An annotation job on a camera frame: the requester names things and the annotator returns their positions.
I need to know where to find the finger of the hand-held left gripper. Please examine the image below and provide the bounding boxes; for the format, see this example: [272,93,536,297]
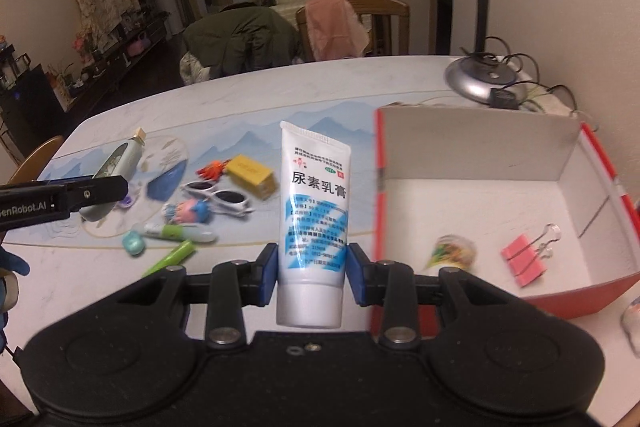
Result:
[62,176,130,215]

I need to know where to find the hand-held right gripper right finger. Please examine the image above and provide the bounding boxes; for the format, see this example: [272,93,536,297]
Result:
[346,243,508,349]

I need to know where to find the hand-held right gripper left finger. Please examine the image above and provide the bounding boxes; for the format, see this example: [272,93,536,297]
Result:
[116,243,279,349]

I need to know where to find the pale translucent bottle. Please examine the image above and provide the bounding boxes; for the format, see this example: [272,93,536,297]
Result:
[79,128,149,224]

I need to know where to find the teal small clip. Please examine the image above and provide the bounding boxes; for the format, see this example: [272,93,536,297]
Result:
[122,230,147,257]

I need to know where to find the white cream tube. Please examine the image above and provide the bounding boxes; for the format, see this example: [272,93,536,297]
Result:
[275,121,355,329]

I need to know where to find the green glue stick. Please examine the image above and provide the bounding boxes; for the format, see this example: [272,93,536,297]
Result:
[134,222,218,244]

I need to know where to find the green highlighter pen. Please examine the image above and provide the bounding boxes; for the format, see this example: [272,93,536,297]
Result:
[141,240,198,279]

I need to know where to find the red cardboard box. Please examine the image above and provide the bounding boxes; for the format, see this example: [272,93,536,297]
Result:
[372,104,640,320]

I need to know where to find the person's left hand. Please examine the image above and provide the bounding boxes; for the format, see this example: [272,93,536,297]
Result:
[0,246,31,328]

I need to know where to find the light wooden chair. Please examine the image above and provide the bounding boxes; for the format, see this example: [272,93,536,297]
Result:
[7,135,66,184]

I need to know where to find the blue pouch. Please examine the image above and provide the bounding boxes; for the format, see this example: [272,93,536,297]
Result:
[146,166,185,202]

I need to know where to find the white sunglasses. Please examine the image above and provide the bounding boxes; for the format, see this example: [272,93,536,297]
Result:
[181,179,251,219]

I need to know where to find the pink pig toy figure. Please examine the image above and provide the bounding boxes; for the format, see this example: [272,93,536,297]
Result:
[162,199,213,225]

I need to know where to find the green bottle with colourful label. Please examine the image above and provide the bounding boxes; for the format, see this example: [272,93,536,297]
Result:
[429,234,477,275]

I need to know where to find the yellow box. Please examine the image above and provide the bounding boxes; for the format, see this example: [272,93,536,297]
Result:
[226,154,277,200]

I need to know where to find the orange toy crab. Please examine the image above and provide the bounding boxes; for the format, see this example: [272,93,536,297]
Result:
[196,159,232,180]

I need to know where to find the dark low cabinet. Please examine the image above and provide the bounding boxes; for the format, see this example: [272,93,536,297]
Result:
[65,14,169,108]

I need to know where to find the pink binder clip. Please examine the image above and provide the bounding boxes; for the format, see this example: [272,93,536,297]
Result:
[501,223,563,290]

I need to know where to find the floral cloth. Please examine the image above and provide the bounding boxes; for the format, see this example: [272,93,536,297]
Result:
[72,0,141,52]

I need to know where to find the green jacket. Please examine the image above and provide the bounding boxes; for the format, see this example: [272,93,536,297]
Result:
[182,4,301,82]

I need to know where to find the black power adapter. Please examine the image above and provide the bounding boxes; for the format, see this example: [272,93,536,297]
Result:
[489,88,521,110]

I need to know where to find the silver desk lamp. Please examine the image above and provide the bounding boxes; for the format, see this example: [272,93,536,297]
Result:
[402,0,532,108]

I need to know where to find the pink cloth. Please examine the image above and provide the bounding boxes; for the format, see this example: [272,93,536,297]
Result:
[305,0,368,62]

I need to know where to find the wooden dining chair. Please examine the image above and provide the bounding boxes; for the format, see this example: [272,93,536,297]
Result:
[296,0,411,62]

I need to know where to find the black power cable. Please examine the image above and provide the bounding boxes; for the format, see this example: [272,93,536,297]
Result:
[462,36,591,118]

